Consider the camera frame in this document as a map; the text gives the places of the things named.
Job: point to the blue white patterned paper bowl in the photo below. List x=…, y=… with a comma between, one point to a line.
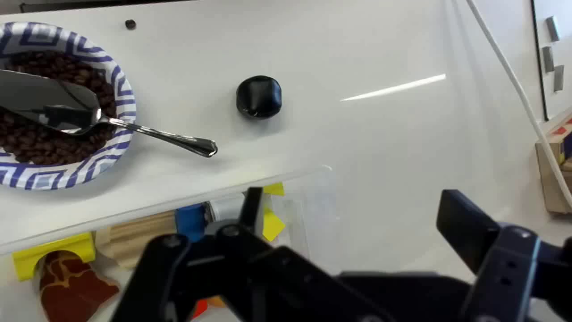
x=89, y=164

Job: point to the pale yellow toy piece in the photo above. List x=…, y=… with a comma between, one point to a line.
x=272, y=227

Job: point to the wooden toy block box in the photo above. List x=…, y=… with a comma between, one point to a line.
x=554, y=180

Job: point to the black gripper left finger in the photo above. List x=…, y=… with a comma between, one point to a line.
x=179, y=275

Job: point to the grey rectangular magnet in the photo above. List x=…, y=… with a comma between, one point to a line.
x=552, y=28
x=547, y=58
x=558, y=78

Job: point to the brown giraffe pattern toy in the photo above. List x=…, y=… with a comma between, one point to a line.
x=71, y=293

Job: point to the plain wooden toy block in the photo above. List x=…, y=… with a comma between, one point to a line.
x=134, y=236

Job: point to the metal spoon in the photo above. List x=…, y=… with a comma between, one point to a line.
x=41, y=100

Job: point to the black rounded cube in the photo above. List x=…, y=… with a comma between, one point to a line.
x=257, y=98

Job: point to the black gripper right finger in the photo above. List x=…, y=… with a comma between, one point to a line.
x=511, y=270

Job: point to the yellow toy block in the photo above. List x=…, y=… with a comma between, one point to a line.
x=36, y=257

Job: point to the clear plastic toy box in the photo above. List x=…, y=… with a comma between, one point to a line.
x=309, y=203

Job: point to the blue toy block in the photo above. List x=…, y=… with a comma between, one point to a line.
x=191, y=221

